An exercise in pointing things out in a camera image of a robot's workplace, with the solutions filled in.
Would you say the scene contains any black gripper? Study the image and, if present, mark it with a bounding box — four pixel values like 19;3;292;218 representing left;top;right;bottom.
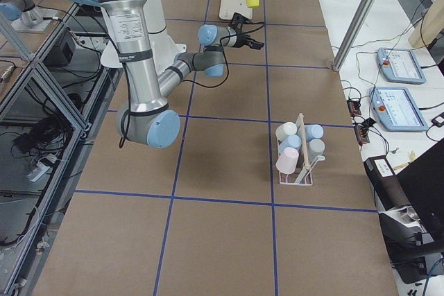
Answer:
227;12;264;49

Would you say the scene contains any pale green plastic cup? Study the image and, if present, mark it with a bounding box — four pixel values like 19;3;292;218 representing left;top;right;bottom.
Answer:
275;122;298;141

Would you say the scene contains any light blue plastic cup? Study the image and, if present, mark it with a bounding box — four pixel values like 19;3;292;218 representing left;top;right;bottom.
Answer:
278;134;302;154

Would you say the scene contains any grey plastic cup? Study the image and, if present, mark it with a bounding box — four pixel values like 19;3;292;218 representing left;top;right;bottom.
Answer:
307;139;325;160

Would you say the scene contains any pink plastic cup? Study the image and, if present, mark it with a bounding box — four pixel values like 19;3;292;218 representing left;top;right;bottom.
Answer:
275;147;299;175

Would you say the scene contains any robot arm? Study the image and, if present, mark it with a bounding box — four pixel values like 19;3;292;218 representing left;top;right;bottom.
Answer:
70;0;263;148

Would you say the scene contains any cream rabbit serving tray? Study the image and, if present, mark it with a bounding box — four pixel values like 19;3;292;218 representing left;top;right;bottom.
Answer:
219;0;253;20

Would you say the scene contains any far teach pendant tablet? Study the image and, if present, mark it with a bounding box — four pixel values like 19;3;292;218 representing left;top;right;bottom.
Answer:
377;48;427;85

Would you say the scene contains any teach pendant tablet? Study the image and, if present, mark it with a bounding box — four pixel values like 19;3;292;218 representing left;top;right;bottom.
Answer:
377;48;427;85
370;87;428;132

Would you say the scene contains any near teach pendant tablet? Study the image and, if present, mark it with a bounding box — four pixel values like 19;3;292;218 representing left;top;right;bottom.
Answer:
370;87;428;132

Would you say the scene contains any black label printer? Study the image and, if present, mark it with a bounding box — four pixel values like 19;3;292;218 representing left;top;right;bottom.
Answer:
364;155;411;212

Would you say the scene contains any black monitor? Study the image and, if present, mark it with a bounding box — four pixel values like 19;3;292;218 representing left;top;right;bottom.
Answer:
392;141;443;261

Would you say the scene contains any white wire cup rack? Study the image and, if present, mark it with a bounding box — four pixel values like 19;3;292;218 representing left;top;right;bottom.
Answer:
275;113;325;186

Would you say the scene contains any aluminium frame post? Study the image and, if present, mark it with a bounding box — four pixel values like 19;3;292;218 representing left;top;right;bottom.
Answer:
332;0;375;71

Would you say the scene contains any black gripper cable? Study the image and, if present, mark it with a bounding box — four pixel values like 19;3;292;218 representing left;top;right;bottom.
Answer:
119;20;266;150

